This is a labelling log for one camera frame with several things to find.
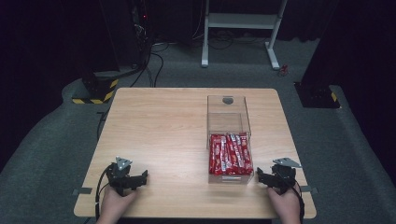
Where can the person's left hand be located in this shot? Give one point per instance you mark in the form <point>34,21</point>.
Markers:
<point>113,207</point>

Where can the grey table edge bracket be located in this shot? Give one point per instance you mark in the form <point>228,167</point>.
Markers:
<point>82,191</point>
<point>309,189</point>

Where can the dark equipment rack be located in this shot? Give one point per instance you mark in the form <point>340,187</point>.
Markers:
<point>141,28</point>

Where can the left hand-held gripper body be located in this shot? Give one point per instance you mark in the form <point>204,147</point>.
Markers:
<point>120,177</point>

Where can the pile of red stick packets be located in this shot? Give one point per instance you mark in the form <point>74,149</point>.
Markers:
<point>230,154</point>

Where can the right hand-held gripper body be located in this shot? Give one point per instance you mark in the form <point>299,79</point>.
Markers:
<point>283,177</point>

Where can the small red floor object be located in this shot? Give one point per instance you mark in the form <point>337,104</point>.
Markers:
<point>282,70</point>

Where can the clear acrylic drawer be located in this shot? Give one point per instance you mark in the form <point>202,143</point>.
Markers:
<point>231,179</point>

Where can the clear acrylic box housing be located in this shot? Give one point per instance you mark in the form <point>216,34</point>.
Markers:
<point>229,118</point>

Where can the white metal stand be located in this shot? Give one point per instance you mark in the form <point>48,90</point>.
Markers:
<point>241,21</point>

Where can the person's right hand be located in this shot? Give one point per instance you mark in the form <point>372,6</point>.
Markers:
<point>288,207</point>

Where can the black yellow striped stand base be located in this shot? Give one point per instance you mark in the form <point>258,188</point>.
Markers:
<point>99,91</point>

